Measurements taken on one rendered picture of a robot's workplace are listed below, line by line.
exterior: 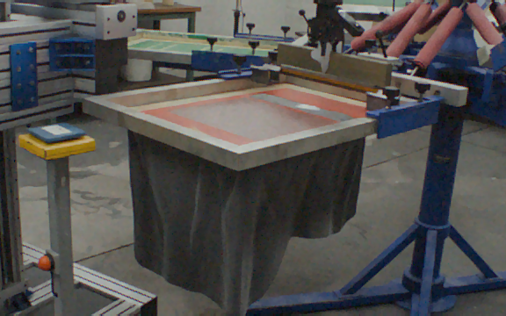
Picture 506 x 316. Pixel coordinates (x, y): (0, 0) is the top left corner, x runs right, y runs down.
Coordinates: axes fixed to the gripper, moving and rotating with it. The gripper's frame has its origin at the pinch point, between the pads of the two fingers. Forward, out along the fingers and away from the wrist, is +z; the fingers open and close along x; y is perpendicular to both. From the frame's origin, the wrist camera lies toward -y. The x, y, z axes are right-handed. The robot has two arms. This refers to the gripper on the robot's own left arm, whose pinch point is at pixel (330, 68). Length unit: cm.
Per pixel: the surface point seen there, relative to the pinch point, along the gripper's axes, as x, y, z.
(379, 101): 7.1, -22.5, 4.4
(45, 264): 88, 10, 40
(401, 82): -17.6, -13.8, 3.4
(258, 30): -366, 379, 52
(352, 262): -83, 39, 105
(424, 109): -4.0, -30.5, 6.2
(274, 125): 34.5, -10.3, 10.0
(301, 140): 47, -29, 7
